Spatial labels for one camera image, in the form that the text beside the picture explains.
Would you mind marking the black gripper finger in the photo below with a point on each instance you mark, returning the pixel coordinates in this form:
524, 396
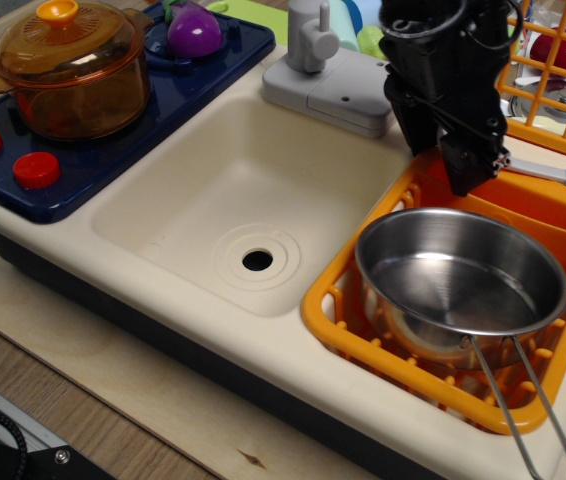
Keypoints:
471, 161
413, 120

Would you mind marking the red stove knob right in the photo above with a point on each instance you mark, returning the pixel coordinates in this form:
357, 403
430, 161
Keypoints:
36, 170

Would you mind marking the cream toy kitchen sink unit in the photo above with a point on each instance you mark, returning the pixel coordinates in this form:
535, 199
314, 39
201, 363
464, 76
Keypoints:
213, 239

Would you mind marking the purple toy eggplant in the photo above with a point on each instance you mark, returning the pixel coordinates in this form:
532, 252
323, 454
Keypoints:
192, 30

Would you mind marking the black bracket with screw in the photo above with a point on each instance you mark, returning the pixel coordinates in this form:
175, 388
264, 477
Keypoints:
63, 463

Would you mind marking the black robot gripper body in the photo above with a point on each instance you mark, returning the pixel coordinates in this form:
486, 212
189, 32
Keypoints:
444, 57

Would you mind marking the orange plastic dish rack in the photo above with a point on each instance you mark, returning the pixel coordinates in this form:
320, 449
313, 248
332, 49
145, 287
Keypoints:
340, 313

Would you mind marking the steel pot lid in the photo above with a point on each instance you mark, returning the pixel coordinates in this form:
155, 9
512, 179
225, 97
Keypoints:
555, 90

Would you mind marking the red toy apple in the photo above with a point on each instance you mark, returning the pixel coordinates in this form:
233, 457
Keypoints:
542, 47

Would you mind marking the dark blue toy stove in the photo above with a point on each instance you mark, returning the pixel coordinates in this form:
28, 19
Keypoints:
180, 88

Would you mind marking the orange plastic grid basket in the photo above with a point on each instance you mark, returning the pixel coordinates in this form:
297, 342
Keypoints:
526, 23

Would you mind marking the grey toy faucet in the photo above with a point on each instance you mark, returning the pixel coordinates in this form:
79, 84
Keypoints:
325, 81

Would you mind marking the stainless steel pan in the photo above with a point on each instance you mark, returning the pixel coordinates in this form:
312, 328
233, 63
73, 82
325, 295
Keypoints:
463, 290

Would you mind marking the green cutting board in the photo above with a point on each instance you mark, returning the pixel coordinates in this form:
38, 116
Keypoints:
271, 17

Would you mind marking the teal toy cup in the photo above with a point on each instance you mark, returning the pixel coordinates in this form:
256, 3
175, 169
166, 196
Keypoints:
346, 22

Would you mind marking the amber transparent pot with lid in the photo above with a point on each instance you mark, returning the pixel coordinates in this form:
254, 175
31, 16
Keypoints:
76, 70

